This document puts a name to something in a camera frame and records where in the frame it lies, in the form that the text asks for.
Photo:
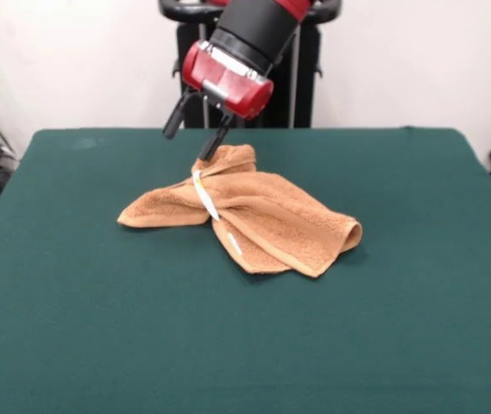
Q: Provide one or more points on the tan terry towel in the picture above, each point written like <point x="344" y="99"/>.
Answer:
<point x="262" y="215"/>

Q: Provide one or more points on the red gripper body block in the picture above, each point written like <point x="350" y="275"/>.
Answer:
<point x="236" y="92"/>

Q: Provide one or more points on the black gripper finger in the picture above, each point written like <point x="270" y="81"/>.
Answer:
<point x="215" y="140"/>
<point x="176" y="118"/>

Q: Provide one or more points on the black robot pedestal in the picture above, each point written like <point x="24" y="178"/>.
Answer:
<point x="307" y="86"/>

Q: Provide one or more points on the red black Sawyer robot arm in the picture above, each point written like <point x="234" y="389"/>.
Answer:
<point x="258" y="26"/>

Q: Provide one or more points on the dark green table cloth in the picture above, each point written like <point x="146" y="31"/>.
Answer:
<point x="98" y="323"/>

